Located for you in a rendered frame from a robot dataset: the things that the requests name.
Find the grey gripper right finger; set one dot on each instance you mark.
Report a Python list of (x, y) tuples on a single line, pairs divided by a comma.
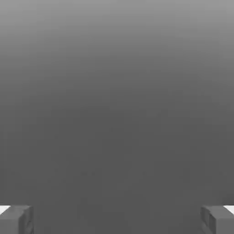
[(219, 221)]

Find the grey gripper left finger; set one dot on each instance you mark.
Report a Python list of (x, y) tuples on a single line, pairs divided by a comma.
[(14, 221)]

